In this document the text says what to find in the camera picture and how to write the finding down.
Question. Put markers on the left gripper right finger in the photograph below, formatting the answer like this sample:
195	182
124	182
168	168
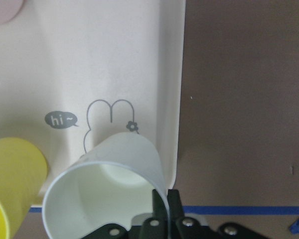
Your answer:
175	205

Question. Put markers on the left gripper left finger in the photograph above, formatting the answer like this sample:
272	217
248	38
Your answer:
160	210

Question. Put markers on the white plastic cup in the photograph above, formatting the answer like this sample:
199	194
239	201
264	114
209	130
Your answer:
112	183

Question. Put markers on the yellow plastic cup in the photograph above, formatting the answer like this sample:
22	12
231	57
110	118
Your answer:
23	170

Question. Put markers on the pink plastic cup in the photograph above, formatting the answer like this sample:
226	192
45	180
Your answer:
9	9

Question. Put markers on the cream serving tray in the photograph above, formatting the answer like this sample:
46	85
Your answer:
73	72

